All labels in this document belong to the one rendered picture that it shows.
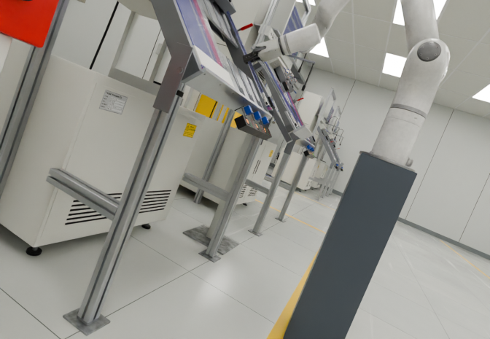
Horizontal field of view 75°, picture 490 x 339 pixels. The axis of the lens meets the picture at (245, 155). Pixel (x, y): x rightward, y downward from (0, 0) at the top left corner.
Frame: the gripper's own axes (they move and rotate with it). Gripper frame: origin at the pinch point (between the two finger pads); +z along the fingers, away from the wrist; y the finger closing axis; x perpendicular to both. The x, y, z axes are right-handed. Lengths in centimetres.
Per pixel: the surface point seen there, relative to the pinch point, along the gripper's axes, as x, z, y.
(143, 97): 18, 31, 37
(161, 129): 40, 10, 64
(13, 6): 23, 12, 97
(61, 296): 76, 53, 61
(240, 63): -3.3, 6.4, -8.2
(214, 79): 27, -2, 51
